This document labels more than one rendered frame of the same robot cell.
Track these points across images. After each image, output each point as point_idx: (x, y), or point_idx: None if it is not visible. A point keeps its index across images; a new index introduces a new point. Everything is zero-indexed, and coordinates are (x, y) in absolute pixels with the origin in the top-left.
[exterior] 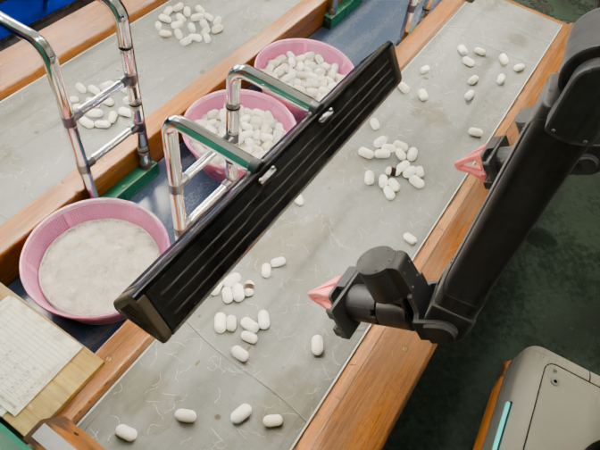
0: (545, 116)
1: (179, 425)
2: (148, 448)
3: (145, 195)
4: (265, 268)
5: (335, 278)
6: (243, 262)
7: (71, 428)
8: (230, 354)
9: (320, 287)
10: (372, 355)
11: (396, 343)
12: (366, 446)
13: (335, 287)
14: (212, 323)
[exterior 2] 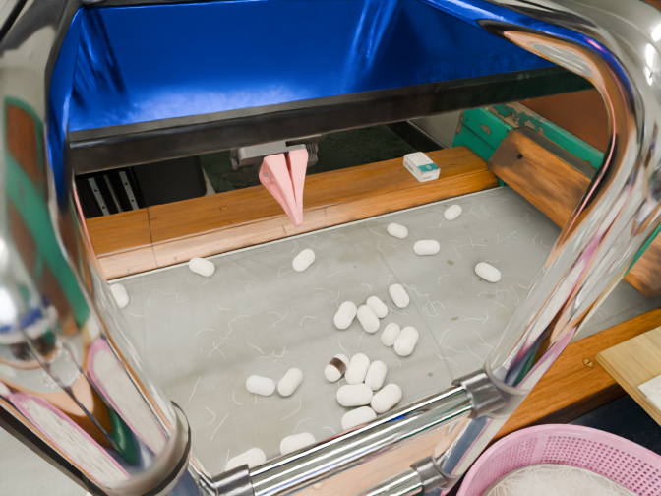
0: None
1: None
2: (532, 272)
3: None
4: (291, 378)
5: (273, 166)
6: (312, 427)
7: (645, 262)
8: (408, 306)
9: (292, 192)
10: (261, 217)
11: (225, 214)
12: (331, 176)
13: (289, 148)
14: (415, 354)
